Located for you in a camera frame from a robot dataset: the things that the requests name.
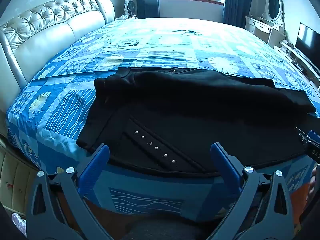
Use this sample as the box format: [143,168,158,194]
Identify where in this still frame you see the black studded pants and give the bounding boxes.
[76,67,318,179]

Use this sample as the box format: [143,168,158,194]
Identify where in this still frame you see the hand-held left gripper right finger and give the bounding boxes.
[210,142,295,240]

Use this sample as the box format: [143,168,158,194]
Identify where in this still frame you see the blue patterned bed sheet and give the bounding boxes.
[6,17,320,215]

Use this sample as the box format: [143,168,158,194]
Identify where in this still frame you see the beige tufted bed headboard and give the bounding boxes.
[0,0,115,120]

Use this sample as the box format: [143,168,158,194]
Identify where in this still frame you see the white oval vanity mirror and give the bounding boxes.
[262,0,285,27]

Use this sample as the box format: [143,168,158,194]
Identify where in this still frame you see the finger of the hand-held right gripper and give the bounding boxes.
[297,127,320,144]

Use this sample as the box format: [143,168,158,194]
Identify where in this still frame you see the person's right hand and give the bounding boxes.
[307,166,318,202]

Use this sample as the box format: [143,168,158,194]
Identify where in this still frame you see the white television stand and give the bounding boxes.
[274,40,320,93]

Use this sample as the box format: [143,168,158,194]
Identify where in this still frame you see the brown wooden bed frame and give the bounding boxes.
[289,180,312,222]

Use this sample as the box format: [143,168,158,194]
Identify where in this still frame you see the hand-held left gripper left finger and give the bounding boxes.
[26,144,113,240]

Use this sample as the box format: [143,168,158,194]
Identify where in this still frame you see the white dressing table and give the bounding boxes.
[245,15,285,46]

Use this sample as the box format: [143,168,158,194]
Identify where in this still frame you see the beige bedside cabinet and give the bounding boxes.
[0,140,38,218]

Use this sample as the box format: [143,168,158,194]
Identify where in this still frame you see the black flat television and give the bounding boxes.
[295,22,320,71]

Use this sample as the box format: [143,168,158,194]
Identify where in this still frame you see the white desk fan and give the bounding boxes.
[122,0,137,19]

